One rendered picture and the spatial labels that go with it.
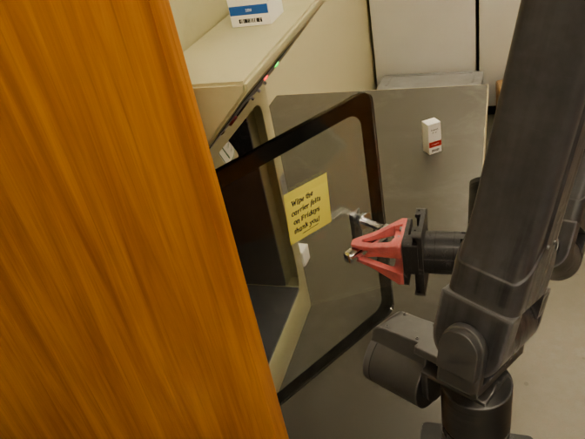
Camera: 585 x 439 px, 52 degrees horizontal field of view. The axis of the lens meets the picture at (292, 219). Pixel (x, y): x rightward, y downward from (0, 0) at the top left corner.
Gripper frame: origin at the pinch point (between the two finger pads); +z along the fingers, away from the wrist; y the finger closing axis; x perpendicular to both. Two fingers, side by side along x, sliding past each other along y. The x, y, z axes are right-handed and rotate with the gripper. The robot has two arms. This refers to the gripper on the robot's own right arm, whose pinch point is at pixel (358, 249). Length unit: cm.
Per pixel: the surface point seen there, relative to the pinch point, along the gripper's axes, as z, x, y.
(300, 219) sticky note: 6.5, 2.8, 6.8
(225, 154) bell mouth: 17.6, -2.1, 13.9
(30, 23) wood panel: 17.7, 24.0, 40.0
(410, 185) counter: 2, -60, -26
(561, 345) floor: -41, -104, -120
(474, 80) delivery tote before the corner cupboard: -3, -276, -87
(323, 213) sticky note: 4.4, -0.6, 5.4
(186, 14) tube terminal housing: 15.6, 2.2, 34.1
